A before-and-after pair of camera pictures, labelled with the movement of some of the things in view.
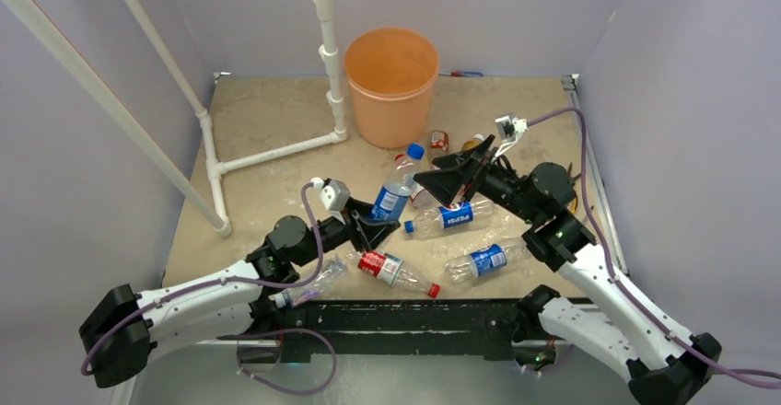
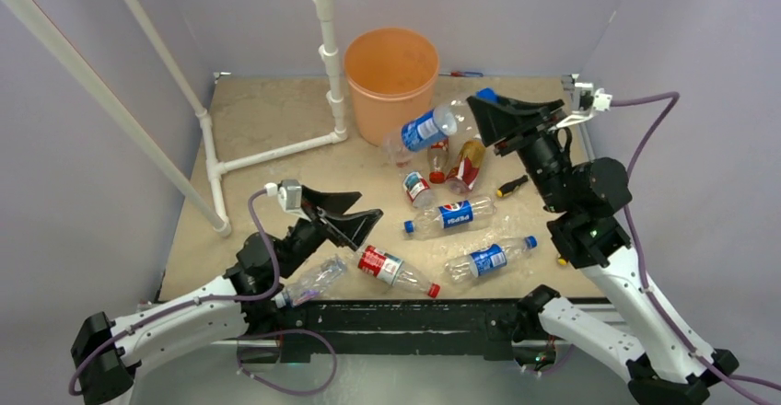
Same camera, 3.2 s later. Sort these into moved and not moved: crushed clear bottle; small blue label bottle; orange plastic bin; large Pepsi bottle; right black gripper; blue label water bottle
Moved: blue label water bottle; right black gripper
Not moved: orange plastic bin; crushed clear bottle; large Pepsi bottle; small blue label bottle
